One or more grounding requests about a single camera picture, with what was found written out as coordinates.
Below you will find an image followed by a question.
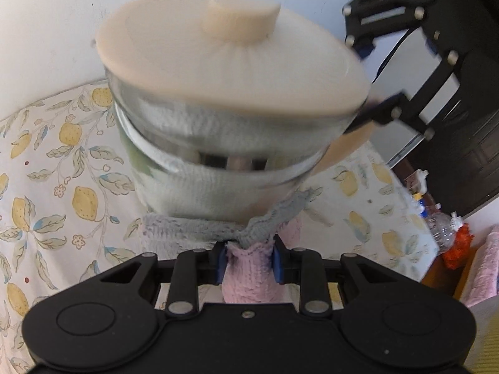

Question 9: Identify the pink towel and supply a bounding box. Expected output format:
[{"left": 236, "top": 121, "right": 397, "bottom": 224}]
[{"left": 464, "top": 229, "right": 499, "bottom": 309}]

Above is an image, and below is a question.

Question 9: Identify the lemon print tablecloth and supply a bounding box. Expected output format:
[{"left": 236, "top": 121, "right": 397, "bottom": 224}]
[{"left": 0, "top": 82, "right": 441, "bottom": 374}]

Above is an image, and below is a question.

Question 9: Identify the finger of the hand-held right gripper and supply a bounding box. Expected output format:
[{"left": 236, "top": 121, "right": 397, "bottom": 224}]
[
  {"left": 342, "top": 0, "right": 426, "bottom": 62},
  {"left": 345, "top": 19, "right": 468, "bottom": 141}
]

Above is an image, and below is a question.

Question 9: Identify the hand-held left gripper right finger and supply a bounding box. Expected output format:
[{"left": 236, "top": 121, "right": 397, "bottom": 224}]
[{"left": 272, "top": 234, "right": 394, "bottom": 316}]

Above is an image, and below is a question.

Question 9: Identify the cream plastic lid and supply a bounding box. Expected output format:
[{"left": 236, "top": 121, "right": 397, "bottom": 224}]
[{"left": 94, "top": 0, "right": 372, "bottom": 172}]

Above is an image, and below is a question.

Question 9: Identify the orange mesh item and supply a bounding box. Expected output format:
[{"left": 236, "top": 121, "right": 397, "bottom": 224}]
[{"left": 442, "top": 224, "right": 475, "bottom": 270}]

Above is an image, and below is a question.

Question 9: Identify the black cable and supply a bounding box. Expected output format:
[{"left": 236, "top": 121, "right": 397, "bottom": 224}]
[{"left": 372, "top": 27, "right": 414, "bottom": 84}]

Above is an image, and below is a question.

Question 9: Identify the clear plastic bottle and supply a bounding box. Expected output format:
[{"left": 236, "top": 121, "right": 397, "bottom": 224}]
[{"left": 426, "top": 204, "right": 468, "bottom": 257}]

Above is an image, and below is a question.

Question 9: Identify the dark wooden door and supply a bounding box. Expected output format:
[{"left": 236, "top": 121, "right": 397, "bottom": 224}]
[{"left": 390, "top": 0, "right": 499, "bottom": 217}]

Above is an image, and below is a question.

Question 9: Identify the pink and grey cloth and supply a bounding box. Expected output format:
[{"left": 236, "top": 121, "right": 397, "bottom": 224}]
[{"left": 142, "top": 187, "right": 324, "bottom": 304}]

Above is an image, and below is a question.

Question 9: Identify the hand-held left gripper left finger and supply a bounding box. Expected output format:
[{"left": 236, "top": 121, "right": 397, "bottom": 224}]
[{"left": 99, "top": 242, "right": 227, "bottom": 319}]

